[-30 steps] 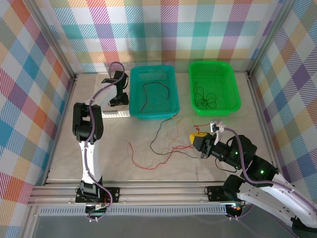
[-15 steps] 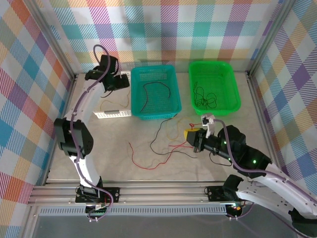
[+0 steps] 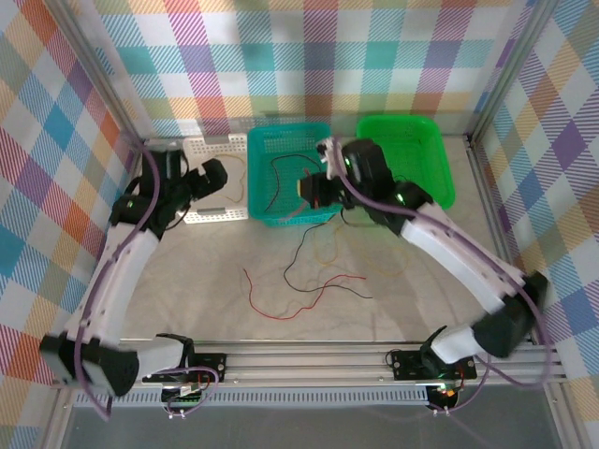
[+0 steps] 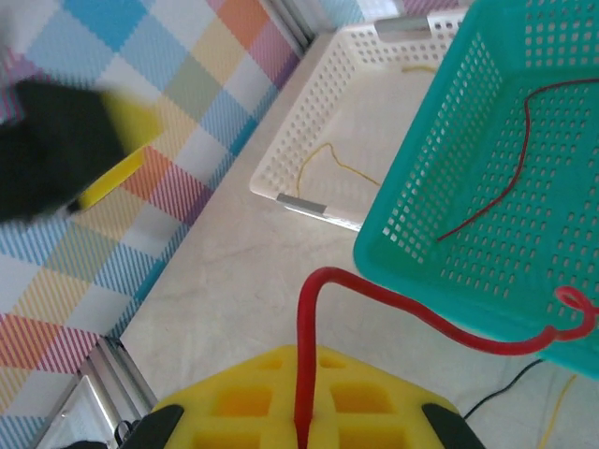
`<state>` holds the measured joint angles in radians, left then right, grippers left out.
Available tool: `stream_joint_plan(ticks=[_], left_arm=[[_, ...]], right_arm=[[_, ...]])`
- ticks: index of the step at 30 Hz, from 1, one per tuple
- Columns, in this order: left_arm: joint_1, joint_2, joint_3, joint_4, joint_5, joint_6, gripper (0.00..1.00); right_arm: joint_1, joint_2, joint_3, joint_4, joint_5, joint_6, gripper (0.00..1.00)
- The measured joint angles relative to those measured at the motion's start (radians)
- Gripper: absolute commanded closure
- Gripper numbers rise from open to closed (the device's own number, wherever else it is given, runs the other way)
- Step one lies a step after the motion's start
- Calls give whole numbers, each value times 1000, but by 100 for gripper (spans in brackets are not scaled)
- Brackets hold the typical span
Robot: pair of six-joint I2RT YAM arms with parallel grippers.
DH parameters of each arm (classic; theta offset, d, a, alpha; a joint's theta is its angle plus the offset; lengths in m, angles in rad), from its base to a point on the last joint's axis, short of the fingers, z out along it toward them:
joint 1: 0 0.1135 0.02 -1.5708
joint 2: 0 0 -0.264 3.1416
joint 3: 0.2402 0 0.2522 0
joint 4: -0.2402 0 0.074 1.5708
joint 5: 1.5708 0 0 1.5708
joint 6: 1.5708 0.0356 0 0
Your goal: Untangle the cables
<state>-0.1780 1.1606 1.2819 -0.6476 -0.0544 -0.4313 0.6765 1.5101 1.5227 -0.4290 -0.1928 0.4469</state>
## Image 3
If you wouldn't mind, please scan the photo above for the thin red cable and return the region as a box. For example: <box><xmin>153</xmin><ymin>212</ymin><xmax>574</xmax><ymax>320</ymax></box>
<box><xmin>279</xmin><ymin>166</ymin><xmax>325</xmax><ymax>222</ymax></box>
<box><xmin>242</xmin><ymin>268</ymin><xmax>367</xmax><ymax>322</ymax></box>

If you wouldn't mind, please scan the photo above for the thin yellow cable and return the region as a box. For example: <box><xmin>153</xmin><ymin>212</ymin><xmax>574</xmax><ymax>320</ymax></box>
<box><xmin>344</xmin><ymin>224</ymin><xmax>409</xmax><ymax>278</ymax></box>
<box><xmin>186</xmin><ymin>152</ymin><xmax>248</xmax><ymax>205</ymax></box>

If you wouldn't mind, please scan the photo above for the thin black cable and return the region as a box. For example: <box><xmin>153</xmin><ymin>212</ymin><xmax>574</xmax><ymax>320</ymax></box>
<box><xmin>283</xmin><ymin>222</ymin><xmax>374</xmax><ymax>300</ymax></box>
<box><xmin>265</xmin><ymin>155</ymin><xmax>324</xmax><ymax>214</ymax></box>

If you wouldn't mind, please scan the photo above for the thin orange cable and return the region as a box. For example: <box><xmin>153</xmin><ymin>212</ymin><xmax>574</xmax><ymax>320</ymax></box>
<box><xmin>312</xmin><ymin>223</ymin><xmax>348</xmax><ymax>267</ymax></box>

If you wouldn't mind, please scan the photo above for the white plastic basket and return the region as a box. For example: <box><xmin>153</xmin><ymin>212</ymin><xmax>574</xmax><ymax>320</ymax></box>
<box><xmin>180</xmin><ymin>133</ymin><xmax>249</xmax><ymax>225</ymax></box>

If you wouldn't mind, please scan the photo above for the teal plastic basket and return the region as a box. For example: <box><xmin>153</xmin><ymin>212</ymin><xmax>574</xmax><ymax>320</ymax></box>
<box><xmin>246</xmin><ymin>123</ymin><xmax>345</xmax><ymax>229</ymax></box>

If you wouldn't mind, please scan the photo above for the green plastic basket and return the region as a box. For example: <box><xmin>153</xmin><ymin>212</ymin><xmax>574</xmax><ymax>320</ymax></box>
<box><xmin>356</xmin><ymin>114</ymin><xmax>458</xmax><ymax>211</ymax></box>

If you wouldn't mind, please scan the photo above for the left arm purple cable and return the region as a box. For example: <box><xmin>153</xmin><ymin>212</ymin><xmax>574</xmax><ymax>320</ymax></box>
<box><xmin>74</xmin><ymin>139</ymin><xmax>222</xmax><ymax>422</ymax></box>

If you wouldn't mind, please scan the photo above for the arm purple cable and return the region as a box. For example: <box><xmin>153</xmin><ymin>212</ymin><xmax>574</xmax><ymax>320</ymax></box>
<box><xmin>74</xmin><ymin>139</ymin><xmax>222</xmax><ymax>422</ymax></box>
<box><xmin>329</xmin><ymin>138</ymin><xmax>553</xmax><ymax>417</ymax></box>

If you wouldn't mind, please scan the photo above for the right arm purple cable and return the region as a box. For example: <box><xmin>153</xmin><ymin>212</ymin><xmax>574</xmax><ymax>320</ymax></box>
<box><xmin>329</xmin><ymin>138</ymin><xmax>553</xmax><ymax>417</ymax></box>

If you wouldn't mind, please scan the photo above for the aluminium frame post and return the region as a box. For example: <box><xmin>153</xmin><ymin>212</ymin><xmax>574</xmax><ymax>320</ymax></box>
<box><xmin>467</xmin><ymin>0</ymin><xmax>562</xmax><ymax>141</ymax></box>
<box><xmin>54</xmin><ymin>0</ymin><xmax>147</xmax><ymax>153</ymax></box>

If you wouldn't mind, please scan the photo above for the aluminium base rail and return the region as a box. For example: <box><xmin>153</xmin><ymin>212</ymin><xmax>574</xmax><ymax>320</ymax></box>
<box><xmin>116</xmin><ymin>340</ymin><xmax>565</xmax><ymax>389</ymax></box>

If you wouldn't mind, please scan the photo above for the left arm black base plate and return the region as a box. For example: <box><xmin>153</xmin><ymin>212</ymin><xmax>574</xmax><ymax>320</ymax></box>
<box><xmin>195</xmin><ymin>353</ymin><xmax>229</xmax><ymax>383</ymax></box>

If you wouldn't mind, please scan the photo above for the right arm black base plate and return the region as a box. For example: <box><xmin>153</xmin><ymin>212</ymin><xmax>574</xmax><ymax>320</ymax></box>
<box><xmin>390</xmin><ymin>349</ymin><xmax>478</xmax><ymax>381</ymax></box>

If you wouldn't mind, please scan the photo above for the grey slotted cable duct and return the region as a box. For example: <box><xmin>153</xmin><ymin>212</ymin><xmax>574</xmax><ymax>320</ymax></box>
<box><xmin>74</xmin><ymin>387</ymin><xmax>431</xmax><ymax>408</ymax></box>

